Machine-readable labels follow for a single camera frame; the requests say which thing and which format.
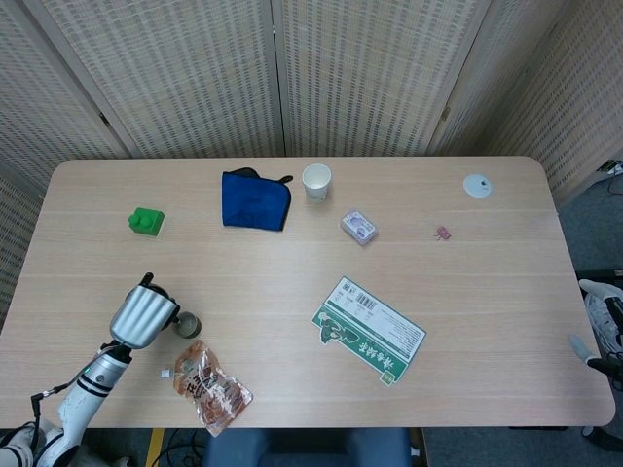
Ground green white package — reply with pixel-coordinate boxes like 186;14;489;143
311;275;428;387

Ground woven folding screen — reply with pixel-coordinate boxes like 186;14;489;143
0;0;623;337

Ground brown peanut butter pouch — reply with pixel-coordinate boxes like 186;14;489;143
161;339;254;438

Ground clear box of purple clips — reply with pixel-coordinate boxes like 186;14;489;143
340;208;382;246

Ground green toy building block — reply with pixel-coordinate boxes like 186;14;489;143
127;206;166;238

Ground blue seat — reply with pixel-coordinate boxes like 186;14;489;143
202;427;413;467

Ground black floor cable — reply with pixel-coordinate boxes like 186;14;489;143
163;430;205;467

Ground floor cables with plug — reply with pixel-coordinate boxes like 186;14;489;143
596;158;623;196

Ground white paper cup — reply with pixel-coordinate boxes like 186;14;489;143
301;163;333;203

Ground black ceramic cup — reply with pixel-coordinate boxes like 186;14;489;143
174;311;203;341

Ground black metal frame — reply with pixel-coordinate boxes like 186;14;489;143
576;269;623;284

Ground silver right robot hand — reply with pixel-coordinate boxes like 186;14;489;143
568;279;623;379

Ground blue folded cloth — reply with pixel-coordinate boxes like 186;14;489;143
221;166;295;234

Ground white round table grommet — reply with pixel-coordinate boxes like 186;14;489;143
462;173;494;199

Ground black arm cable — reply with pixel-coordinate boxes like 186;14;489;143
29;340;126;439

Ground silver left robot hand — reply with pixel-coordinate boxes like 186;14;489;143
109;272;182;350

